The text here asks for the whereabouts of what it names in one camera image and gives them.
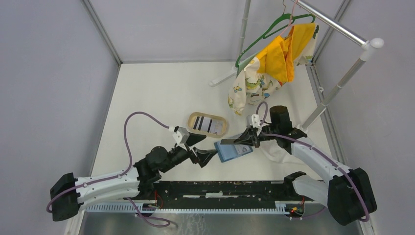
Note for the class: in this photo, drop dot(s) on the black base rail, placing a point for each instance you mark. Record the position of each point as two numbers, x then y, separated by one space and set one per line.
219 194

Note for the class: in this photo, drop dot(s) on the green clothes hanger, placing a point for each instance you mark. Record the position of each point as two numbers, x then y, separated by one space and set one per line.
270 31

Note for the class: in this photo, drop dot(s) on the metal clothes rack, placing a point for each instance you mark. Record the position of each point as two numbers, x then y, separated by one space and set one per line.
369 47

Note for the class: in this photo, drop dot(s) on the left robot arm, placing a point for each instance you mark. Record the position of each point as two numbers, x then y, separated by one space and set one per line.
69 195

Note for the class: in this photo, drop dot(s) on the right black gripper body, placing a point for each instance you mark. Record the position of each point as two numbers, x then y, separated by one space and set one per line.
267 129

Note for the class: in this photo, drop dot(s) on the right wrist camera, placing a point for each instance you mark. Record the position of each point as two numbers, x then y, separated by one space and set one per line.
253 121

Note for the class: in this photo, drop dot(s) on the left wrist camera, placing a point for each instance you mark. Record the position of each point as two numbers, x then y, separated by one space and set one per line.
179 134

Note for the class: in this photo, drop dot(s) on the blue card holder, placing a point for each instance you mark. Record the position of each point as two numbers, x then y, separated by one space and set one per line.
229 152

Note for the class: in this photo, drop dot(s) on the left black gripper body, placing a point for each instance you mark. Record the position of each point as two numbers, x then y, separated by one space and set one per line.
180 154

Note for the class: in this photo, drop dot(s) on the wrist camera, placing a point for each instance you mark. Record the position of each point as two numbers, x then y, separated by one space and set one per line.
179 134
253 121

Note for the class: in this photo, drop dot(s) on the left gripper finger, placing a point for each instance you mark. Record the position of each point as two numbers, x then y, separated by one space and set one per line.
204 156
195 138

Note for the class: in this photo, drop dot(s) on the dinosaur print yellow garment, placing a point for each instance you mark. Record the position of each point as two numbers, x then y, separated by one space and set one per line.
273 67

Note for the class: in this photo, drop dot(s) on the vip card in tray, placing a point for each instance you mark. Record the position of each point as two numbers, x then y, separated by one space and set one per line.
201 123
215 127

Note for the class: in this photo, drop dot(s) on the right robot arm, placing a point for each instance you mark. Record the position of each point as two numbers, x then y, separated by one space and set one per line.
345 192

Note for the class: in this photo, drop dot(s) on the white cloth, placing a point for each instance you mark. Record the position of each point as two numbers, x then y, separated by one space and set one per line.
275 149

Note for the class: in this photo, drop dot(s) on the beige oval tray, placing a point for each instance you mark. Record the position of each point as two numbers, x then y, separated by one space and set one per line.
191 120

